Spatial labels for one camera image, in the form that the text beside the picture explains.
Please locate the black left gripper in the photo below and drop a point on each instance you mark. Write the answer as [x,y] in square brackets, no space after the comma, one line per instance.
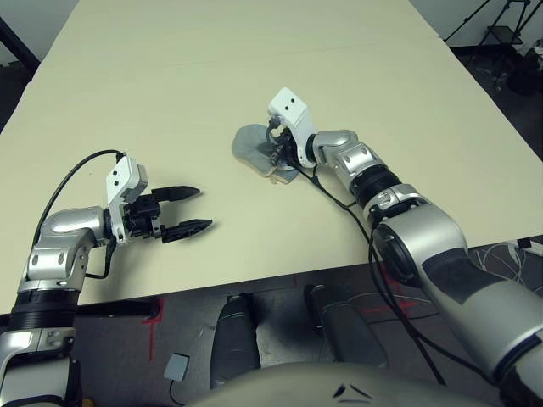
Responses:
[142,218]

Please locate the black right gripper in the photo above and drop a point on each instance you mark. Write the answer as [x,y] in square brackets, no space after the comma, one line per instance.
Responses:
[285,148]

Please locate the light blue terry rag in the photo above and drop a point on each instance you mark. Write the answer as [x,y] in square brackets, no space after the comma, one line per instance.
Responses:
[250,146]

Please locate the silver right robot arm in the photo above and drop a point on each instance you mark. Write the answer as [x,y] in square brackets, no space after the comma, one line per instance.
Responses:
[432,250]

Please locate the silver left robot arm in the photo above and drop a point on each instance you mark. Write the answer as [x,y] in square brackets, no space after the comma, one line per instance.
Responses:
[46,271]

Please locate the dark grey left robot leg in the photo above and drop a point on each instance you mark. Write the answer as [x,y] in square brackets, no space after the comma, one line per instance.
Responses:
[235,339]

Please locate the dark grey robot leg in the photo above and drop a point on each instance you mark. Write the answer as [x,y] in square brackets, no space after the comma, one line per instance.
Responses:
[343,326]
[235,339]

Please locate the small grey floor box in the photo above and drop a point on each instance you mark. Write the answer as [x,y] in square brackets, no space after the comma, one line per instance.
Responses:
[177,367]

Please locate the dark grey right robot leg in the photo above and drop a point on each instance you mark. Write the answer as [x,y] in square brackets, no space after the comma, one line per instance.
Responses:
[343,326]

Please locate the black foam floor mat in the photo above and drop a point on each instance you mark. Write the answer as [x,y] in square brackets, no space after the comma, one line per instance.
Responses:
[10,89]

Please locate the yellow floor object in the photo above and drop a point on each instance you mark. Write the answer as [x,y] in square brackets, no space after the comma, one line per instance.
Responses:
[87,402]

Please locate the grey robot torso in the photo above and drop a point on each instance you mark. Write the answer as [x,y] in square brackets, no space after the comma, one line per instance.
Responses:
[339,386]

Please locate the beige side table black legs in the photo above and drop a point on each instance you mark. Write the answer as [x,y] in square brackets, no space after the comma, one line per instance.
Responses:
[17,44]

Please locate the black tripod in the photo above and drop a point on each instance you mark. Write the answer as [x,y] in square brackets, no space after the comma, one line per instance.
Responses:
[496,21]

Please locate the black equipment pile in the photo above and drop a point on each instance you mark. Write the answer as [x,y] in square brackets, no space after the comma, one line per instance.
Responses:
[526,68]

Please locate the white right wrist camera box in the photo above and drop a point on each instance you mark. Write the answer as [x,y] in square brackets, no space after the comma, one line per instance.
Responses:
[292,110]

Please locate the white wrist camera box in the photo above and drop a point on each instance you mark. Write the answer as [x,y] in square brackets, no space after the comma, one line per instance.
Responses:
[123,178]
[292,110]

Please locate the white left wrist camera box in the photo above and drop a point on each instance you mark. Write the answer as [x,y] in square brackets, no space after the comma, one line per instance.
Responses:
[123,178]

